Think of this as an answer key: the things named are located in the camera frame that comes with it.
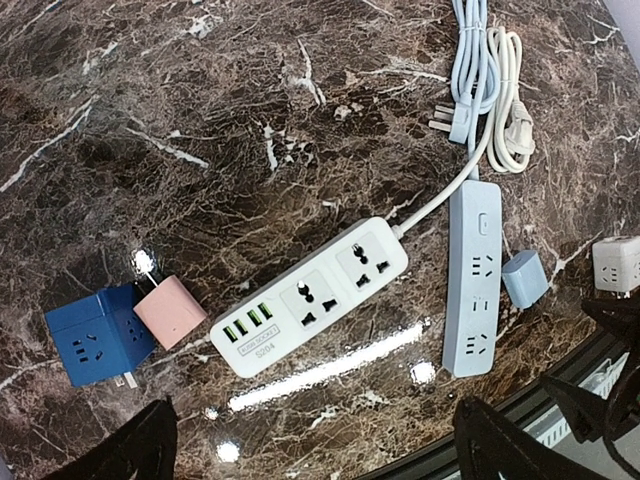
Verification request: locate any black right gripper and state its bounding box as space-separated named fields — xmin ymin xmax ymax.
xmin=542 ymin=297 xmax=639 ymax=443

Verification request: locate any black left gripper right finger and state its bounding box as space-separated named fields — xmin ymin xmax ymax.
xmin=453 ymin=397 xmax=600 ymax=480

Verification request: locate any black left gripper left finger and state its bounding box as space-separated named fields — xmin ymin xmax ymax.
xmin=47 ymin=397 xmax=178 ymax=479

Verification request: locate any light blue USB charger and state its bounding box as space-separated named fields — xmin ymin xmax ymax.
xmin=501 ymin=250 xmax=549 ymax=309

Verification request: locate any white cube socket adapter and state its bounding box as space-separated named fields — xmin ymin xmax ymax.
xmin=592 ymin=236 xmax=639 ymax=293

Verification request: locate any blue cube socket adapter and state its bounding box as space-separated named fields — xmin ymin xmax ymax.
xmin=45 ymin=283 xmax=155 ymax=388

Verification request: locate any pink USB charger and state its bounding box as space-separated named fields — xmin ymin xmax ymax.
xmin=133 ymin=275 xmax=208 ymax=350

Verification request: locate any light blue power strip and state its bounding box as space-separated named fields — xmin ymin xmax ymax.
xmin=442 ymin=180 xmax=502 ymax=378

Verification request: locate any white power strip with USB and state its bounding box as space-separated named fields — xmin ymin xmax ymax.
xmin=210 ymin=217 xmax=408 ymax=378

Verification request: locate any white slotted cable duct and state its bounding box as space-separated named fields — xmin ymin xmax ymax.
xmin=524 ymin=353 xmax=629 ymax=448

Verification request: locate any black frame rail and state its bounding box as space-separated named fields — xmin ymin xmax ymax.
xmin=359 ymin=329 xmax=640 ymax=480

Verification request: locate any light blue power cable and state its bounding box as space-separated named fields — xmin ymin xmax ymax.
xmin=428 ymin=0 xmax=501 ymax=181

